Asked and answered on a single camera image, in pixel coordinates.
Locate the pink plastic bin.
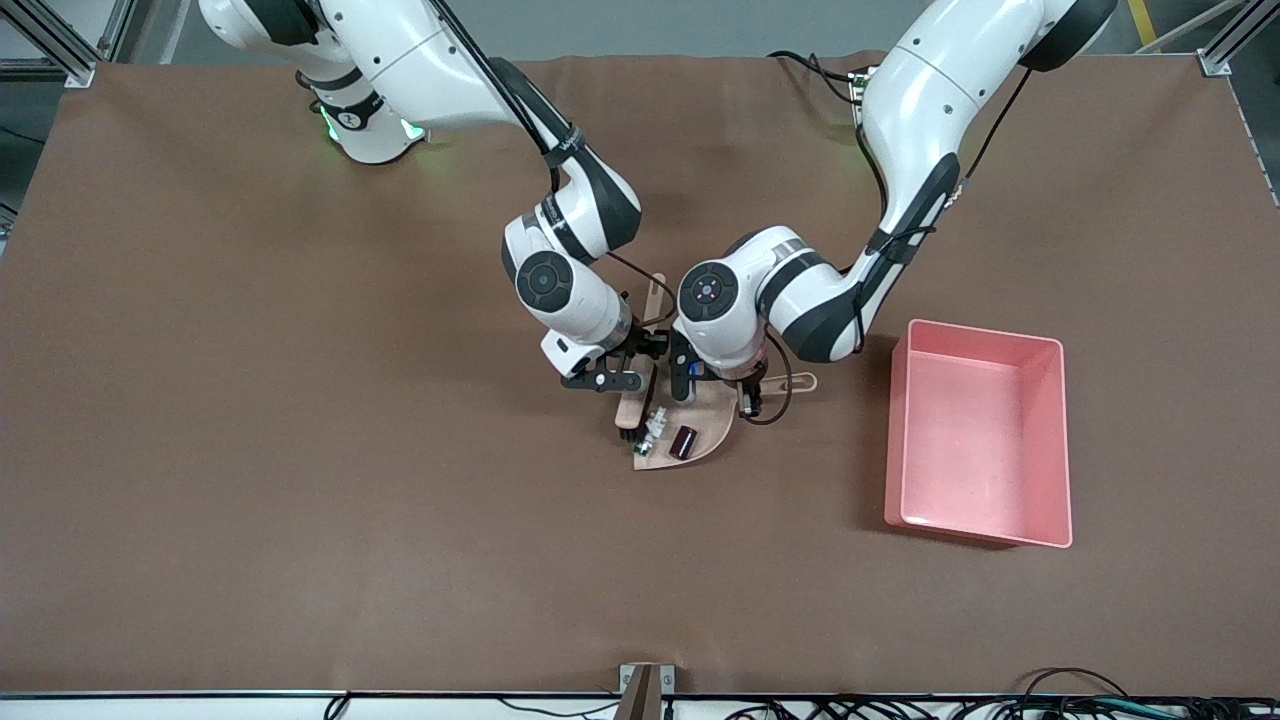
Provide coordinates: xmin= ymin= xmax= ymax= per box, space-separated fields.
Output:
xmin=884 ymin=318 xmax=1073 ymax=549

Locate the beige plastic dustpan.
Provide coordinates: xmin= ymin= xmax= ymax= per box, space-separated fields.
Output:
xmin=632 ymin=372 xmax=819 ymax=473

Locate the brown table cover sheet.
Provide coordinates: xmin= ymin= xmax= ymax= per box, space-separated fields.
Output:
xmin=0 ymin=50 xmax=1280 ymax=698

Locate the black looped cable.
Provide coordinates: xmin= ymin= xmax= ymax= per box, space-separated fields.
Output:
xmin=1018 ymin=667 xmax=1136 ymax=701

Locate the beige brush with black bristles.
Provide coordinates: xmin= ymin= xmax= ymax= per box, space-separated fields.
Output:
xmin=615 ymin=274 xmax=668 ymax=443

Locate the black base cable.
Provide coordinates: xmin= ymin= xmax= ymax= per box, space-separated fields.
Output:
xmin=768 ymin=50 xmax=863 ymax=101

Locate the aluminium frame profile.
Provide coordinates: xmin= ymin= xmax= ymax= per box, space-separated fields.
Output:
xmin=0 ymin=0 xmax=136 ymax=89
xmin=1195 ymin=0 xmax=1280 ymax=208

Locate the grey metal clamp bracket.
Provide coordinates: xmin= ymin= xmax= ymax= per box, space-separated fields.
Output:
xmin=618 ymin=663 xmax=676 ymax=720

